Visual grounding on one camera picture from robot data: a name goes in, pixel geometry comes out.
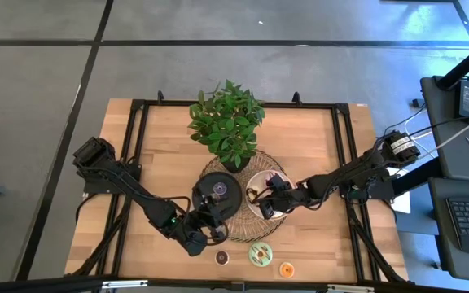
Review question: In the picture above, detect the light grey cable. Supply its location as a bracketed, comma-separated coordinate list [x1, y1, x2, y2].
[419, 108, 469, 159]

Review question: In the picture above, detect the round woven straw placemat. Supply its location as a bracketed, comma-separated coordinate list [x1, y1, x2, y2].
[199, 150, 288, 244]

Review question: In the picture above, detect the white round plate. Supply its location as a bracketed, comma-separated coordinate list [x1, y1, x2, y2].
[245, 169, 299, 221]

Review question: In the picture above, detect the black diagonal stand pole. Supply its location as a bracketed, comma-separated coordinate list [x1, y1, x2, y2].
[436, 34, 469, 90]

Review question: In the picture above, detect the black support bar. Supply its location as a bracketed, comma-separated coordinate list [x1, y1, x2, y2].
[391, 157, 443, 197]

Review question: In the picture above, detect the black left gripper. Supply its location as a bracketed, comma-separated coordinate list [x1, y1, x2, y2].
[193, 190, 228, 245]

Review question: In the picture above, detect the green plant in black pot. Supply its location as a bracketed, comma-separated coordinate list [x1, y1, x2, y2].
[187, 79, 267, 175]

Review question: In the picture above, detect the long black crossbeam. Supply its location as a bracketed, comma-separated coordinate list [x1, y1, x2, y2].
[0, 274, 469, 293]

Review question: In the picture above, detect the mint green frosted donut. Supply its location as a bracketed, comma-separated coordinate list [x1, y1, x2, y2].
[248, 241, 274, 268]

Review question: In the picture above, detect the black aluminium table frame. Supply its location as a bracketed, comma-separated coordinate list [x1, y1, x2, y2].
[65, 90, 414, 286]

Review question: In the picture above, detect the grey side desk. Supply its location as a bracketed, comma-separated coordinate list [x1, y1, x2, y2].
[420, 75, 469, 182]
[428, 177, 469, 282]

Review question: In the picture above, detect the mini donut with orange frosting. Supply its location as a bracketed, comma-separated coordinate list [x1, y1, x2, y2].
[278, 261, 296, 279]

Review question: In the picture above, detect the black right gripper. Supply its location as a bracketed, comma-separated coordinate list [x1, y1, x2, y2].
[256, 173, 307, 220]

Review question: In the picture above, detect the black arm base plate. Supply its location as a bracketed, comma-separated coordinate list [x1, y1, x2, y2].
[82, 162, 142, 195]

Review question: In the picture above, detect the silver metal bracket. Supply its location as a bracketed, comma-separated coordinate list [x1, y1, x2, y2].
[327, 284, 376, 293]
[101, 279, 149, 291]

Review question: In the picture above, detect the white paper sheet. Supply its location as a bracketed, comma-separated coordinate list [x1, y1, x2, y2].
[389, 190, 412, 215]

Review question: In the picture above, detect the mini donut with chocolate frosting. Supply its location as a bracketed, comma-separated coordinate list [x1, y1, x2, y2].
[214, 249, 230, 267]

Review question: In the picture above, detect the black round plate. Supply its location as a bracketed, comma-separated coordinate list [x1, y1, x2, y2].
[191, 171, 243, 223]

